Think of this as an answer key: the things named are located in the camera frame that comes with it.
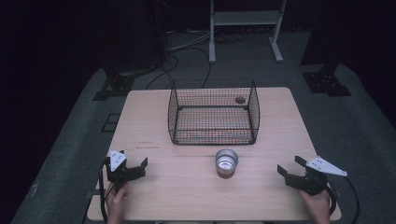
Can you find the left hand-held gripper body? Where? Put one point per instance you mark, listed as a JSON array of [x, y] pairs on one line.
[[120, 174]]

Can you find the silver metal cup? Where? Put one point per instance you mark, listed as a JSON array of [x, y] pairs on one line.
[[226, 163]]

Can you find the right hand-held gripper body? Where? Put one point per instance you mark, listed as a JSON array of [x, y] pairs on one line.
[[311, 183]]

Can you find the black stand base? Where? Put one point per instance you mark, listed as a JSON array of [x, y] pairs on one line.
[[325, 82], [115, 85]]

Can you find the dark upright stand pole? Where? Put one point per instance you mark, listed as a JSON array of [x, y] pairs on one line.
[[160, 31]]

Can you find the white metal stand frame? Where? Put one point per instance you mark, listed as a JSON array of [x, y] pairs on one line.
[[246, 17]]

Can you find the person's left hand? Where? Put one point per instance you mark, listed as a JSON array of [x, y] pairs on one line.
[[115, 200]]

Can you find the small round grey disc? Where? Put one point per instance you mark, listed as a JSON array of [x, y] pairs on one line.
[[240, 100]]

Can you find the person's right hand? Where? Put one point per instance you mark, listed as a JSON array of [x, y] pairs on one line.
[[318, 207]]

